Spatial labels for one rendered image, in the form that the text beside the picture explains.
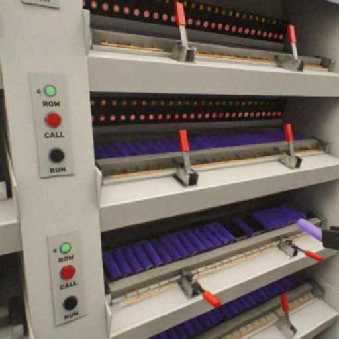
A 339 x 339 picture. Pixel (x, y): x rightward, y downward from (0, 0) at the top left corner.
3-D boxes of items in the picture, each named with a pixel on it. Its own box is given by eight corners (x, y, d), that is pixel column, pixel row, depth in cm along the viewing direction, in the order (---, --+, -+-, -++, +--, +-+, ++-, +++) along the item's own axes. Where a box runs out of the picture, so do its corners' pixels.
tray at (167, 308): (336, 253, 77) (351, 224, 72) (106, 357, 45) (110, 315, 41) (277, 209, 91) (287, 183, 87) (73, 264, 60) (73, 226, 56)
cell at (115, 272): (110, 257, 57) (122, 282, 52) (100, 259, 56) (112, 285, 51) (110, 249, 56) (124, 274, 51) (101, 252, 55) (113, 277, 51)
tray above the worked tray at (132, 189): (339, 179, 73) (365, 125, 67) (96, 233, 42) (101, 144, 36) (277, 145, 88) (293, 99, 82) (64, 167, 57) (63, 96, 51)
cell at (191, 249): (182, 237, 65) (198, 257, 61) (175, 239, 65) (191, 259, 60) (183, 230, 65) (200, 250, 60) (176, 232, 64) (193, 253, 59)
